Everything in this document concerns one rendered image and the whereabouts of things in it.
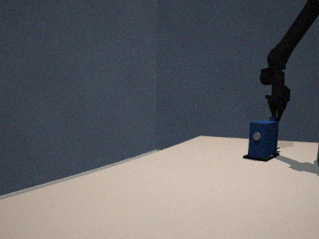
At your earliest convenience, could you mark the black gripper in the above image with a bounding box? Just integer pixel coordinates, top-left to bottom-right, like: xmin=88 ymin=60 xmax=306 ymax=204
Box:
xmin=265 ymin=82 xmax=290 ymax=121

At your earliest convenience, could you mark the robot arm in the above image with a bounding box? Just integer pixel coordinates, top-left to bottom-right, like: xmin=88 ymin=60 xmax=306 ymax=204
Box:
xmin=260 ymin=0 xmax=319 ymax=85

